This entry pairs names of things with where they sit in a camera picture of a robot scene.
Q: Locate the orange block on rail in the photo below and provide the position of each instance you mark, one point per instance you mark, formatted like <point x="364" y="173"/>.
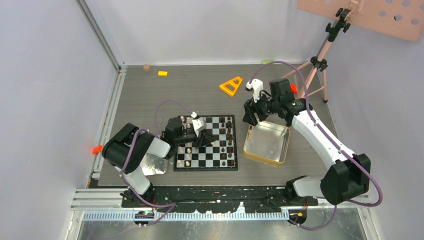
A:
<point x="97" y="149"/>

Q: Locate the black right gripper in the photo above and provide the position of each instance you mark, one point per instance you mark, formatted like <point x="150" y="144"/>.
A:
<point x="252" y="107"/>

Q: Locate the gold square metal tin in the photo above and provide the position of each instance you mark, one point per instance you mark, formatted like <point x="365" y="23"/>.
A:
<point x="267" y="143"/>

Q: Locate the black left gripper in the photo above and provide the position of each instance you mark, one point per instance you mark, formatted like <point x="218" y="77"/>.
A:
<point x="203" y="138"/>

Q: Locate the pink perforated board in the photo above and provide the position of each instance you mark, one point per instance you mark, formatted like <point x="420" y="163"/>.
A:
<point x="403" y="19"/>

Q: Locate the red block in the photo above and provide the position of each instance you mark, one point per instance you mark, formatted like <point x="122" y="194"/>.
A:
<point x="294" y="89"/>

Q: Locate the small yellow block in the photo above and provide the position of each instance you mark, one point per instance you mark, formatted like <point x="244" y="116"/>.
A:
<point x="162" y="73"/>

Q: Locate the pink tripod stand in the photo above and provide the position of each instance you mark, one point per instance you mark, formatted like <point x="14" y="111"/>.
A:
<point x="319" y="64"/>

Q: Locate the dark chess piece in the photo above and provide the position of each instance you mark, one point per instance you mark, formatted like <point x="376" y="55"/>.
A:
<point x="228" y="135"/>

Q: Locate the black and white chessboard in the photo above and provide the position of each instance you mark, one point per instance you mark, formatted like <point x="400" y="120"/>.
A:
<point x="220" y="155"/>

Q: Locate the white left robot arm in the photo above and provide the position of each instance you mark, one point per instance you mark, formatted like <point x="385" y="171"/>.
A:
<point x="126" y="150"/>

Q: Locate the silver tin lid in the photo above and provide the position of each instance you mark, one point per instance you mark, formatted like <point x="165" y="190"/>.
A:
<point x="153" y="165"/>

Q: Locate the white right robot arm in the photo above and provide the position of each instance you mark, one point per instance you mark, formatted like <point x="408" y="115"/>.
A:
<point x="347" y="173"/>

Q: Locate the yellow triangle toy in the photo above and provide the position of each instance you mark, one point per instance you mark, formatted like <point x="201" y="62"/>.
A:
<point x="231" y="86"/>

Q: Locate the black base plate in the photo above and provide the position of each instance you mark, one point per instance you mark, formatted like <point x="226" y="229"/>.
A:
<point x="224" y="199"/>

